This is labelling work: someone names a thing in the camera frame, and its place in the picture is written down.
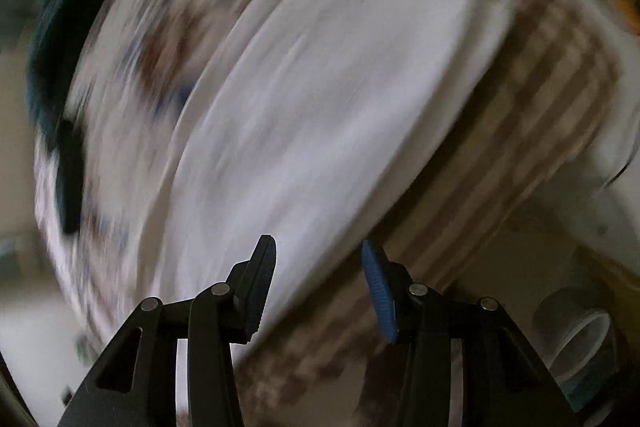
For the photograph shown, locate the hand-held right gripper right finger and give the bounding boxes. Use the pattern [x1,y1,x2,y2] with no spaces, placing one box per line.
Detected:
[361,239,581,427]

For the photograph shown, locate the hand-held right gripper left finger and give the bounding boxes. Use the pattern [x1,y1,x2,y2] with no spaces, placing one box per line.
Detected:
[56,234,277,427]

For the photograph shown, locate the white pants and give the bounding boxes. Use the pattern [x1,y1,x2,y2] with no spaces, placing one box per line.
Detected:
[150,0,596,358]

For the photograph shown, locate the white round container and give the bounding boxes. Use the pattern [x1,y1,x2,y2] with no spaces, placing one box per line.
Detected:
[532,287,618,383]

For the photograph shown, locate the brown checked bed sheet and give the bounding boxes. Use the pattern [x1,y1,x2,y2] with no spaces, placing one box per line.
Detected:
[235,0,626,427]

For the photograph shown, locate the teal velvet quilt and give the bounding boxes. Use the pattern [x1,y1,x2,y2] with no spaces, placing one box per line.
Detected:
[25,0,166,238]

